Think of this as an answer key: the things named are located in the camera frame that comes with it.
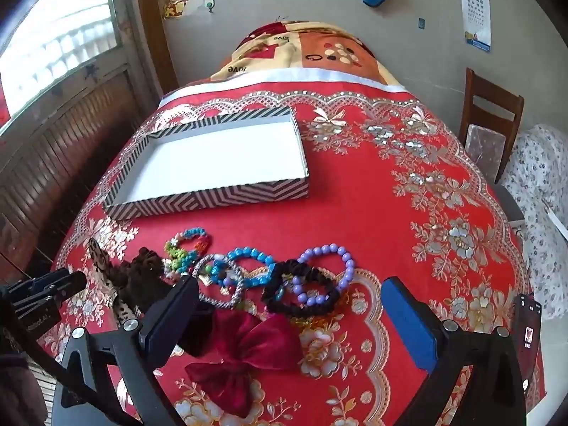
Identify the rainbow bead bracelet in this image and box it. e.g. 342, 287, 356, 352
163, 227, 213, 281

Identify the red velvet bow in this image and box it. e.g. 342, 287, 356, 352
184, 308, 303, 419

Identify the leopard print hair bow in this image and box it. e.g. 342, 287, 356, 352
86, 237, 138, 320

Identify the black cable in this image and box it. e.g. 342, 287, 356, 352
0, 319, 67, 380

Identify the purple bead bracelet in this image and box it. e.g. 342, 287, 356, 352
284, 243, 356, 307

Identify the black scrunchie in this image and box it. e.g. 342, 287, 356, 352
261, 258, 340, 318

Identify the person's left forearm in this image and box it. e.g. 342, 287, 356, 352
0, 353, 47, 426

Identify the brown wooden door frame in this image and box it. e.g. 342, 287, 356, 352
133, 0, 180, 98

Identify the eye chart poster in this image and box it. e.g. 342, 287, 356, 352
457, 0, 494, 53

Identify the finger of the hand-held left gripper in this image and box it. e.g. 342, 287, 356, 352
10, 270, 88, 302
12, 296, 62, 321

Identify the blue bead bracelet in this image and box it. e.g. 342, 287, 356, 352
208, 246, 278, 289

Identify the cartoon wall sticker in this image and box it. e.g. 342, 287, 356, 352
160, 0, 198, 21

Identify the black phone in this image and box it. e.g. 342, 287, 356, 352
514, 293, 543, 404

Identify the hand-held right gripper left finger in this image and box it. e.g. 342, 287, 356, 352
53, 276, 201, 426

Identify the wooden chair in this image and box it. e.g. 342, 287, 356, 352
457, 67, 525, 185

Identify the orange patterned blanket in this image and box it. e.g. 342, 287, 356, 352
208, 20, 406, 94

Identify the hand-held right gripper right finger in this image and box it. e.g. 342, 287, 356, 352
381, 276, 539, 426

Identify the black velvet bow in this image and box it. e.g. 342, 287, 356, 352
177, 299, 218, 358

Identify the white paper strip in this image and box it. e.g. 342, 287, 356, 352
544, 200, 568, 237

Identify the striped cardboard box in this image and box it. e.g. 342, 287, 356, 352
103, 106, 310, 222

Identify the red floral tablecloth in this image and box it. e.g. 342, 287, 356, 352
38, 77, 546, 426

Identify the floral sofa cover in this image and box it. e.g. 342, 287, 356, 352
501, 124, 568, 320

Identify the wooden slatted wall panel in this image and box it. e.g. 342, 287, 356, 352
0, 64, 152, 271

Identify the clear covered chair cushion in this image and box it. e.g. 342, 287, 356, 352
464, 124, 515, 178

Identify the window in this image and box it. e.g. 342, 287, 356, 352
0, 0, 125, 125

